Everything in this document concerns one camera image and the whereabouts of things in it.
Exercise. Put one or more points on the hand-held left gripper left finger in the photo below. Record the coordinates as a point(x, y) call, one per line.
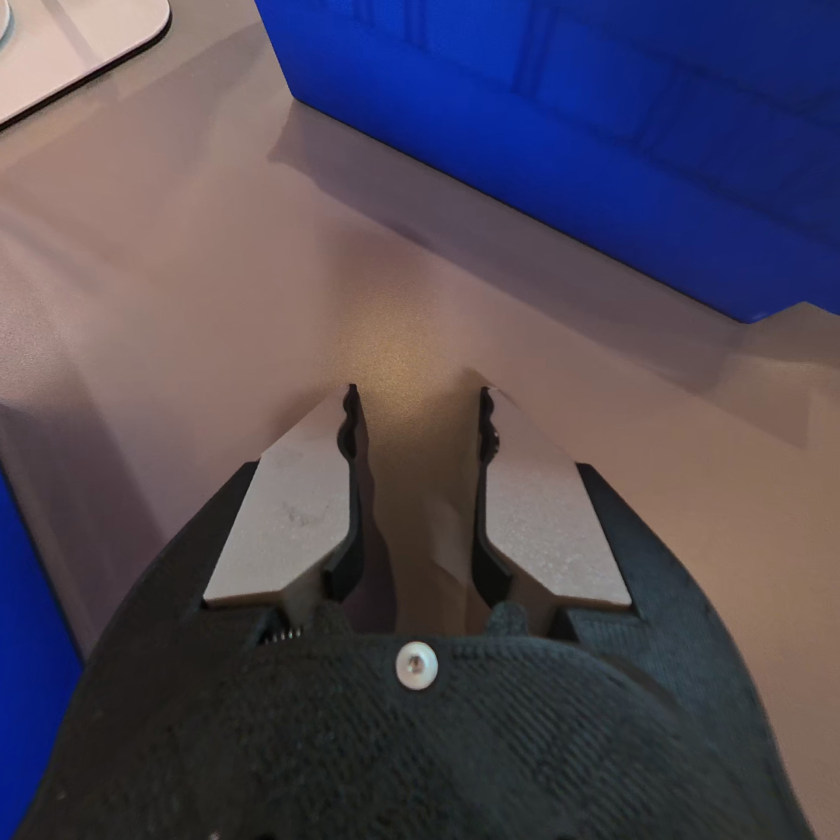
point(289, 525)

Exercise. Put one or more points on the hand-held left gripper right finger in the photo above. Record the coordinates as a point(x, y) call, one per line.
point(551, 525)

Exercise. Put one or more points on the blue plastic bin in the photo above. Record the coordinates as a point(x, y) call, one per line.
point(26, 656)
point(525, 131)

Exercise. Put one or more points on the white book stand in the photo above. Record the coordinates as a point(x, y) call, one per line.
point(65, 52)

